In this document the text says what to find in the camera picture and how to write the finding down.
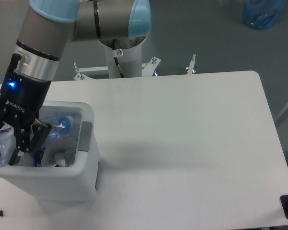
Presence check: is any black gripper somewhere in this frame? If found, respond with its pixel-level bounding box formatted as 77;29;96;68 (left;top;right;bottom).
0;69;52;166

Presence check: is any clear plastic water bottle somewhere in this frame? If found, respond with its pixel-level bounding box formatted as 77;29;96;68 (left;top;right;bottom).
0;115;74;168

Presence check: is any white paper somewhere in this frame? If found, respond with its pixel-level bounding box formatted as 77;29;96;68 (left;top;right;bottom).
41;137;77;168

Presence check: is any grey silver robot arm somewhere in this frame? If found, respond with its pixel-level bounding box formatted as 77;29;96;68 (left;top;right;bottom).
0;0;152;166

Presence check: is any white plastic trash can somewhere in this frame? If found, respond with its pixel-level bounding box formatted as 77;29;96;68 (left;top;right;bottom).
0;101;100;202

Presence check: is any blue yellow snack wrapper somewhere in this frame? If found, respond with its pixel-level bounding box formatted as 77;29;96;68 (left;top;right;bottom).
34;151;44;167

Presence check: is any blue plastic bag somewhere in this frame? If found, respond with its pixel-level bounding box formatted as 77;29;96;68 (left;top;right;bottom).
242;0;286;30

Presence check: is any black cable on pedestal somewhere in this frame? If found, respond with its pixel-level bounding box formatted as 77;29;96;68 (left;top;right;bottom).
111;40;125;78

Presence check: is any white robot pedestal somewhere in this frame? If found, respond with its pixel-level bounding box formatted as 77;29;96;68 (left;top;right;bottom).
99;36;146;69

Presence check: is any white pedestal base bracket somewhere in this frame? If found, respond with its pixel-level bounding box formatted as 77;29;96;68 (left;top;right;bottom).
73;57;161;81

